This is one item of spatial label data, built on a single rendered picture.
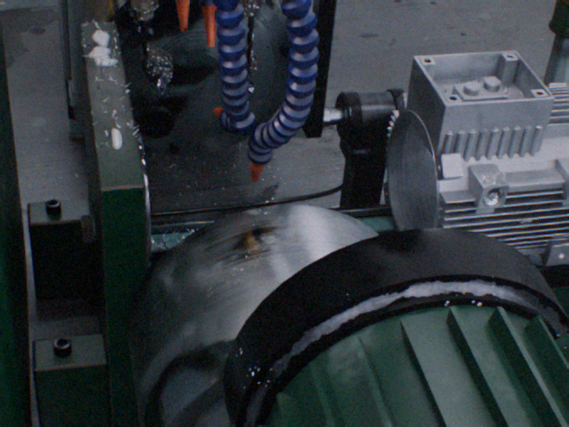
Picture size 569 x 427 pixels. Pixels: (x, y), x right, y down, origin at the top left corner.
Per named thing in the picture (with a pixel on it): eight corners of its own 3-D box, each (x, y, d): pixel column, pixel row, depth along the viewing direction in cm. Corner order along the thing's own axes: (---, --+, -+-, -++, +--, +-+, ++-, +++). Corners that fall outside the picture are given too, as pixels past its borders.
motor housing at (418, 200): (425, 302, 112) (455, 160, 100) (374, 197, 126) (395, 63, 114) (589, 283, 116) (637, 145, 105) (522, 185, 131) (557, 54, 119)
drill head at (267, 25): (102, 204, 122) (93, 14, 106) (81, 39, 153) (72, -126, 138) (305, 189, 127) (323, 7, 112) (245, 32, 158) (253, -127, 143)
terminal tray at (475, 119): (435, 166, 105) (447, 107, 101) (402, 111, 113) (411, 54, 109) (540, 158, 108) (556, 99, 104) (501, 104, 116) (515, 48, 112)
